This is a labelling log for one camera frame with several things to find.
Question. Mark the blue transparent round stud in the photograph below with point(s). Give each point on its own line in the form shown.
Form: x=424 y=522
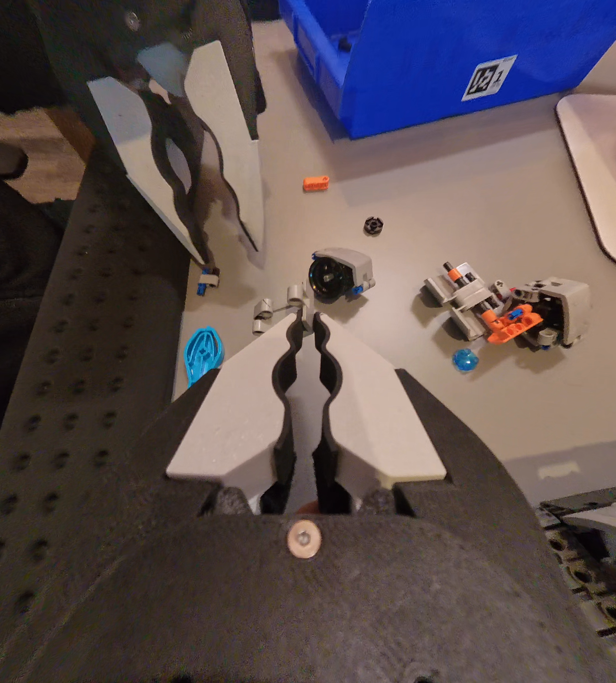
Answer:
x=465 y=360

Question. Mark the blue storage bin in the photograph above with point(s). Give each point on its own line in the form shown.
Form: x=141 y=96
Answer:
x=415 y=53

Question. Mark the large grey tracked brick vehicle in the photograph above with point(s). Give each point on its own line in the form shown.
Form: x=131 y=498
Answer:
x=607 y=555

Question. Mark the grey axle connector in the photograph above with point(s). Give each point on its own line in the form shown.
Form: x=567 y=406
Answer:
x=276 y=310

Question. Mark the small black bushing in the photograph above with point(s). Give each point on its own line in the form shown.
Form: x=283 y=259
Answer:
x=373 y=224

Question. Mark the light blue paddle piece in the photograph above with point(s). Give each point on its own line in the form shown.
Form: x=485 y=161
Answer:
x=203 y=352

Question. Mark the grey sleeve with blue pins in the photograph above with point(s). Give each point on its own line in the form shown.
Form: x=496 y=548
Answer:
x=210 y=278

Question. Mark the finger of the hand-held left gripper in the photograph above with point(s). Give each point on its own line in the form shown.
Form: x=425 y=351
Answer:
x=228 y=117
x=137 y=139

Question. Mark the black dimpled foam mat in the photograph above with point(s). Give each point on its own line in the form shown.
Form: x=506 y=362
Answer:
x=62 y=374

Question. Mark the white printed tag sticker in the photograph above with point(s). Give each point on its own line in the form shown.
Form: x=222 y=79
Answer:
x=489 y=77

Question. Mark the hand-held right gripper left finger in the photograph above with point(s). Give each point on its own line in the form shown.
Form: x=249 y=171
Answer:
x=233 y=416

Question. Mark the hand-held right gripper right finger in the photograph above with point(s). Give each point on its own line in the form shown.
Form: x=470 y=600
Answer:
x=377 y=416

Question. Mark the small grey orange brick assembly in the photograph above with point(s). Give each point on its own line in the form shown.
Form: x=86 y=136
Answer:
x=511 y=304

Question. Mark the small orange brick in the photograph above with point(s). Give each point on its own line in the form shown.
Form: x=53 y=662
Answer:
x=315 y=183

